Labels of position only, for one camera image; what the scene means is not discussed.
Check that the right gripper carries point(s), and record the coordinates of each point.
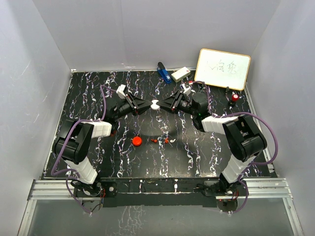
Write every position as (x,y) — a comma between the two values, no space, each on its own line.
(167,103)

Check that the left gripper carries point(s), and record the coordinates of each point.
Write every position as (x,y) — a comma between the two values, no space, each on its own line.
(131,100)

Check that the white earbud charging case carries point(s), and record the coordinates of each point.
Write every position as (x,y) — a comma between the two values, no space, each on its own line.
(154,105)

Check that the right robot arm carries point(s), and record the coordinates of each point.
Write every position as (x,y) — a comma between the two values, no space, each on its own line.
(244,138)

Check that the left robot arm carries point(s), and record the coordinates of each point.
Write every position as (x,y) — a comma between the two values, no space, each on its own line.
(73,140)

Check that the red earbud charging case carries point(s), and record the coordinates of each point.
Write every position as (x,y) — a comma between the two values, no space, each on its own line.
(137,141)

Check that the white cardboard box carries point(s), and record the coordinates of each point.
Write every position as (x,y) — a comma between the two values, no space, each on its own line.
(180,74)

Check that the blue stapler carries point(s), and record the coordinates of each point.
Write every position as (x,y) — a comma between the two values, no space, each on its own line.
(163,72)

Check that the small whiteboard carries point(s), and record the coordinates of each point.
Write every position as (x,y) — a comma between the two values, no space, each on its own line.
(222,69)

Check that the red stamp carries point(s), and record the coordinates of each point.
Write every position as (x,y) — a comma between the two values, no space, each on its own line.
(233,100)

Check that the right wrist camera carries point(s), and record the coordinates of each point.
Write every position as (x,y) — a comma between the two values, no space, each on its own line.
(186,87)

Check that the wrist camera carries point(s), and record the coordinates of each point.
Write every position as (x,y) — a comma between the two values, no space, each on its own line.
(121,91)
(186,87)

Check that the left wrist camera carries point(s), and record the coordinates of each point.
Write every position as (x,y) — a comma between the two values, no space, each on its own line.
(121,91)

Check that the aluminium frame rail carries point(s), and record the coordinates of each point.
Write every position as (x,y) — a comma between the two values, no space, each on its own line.
(162,207)

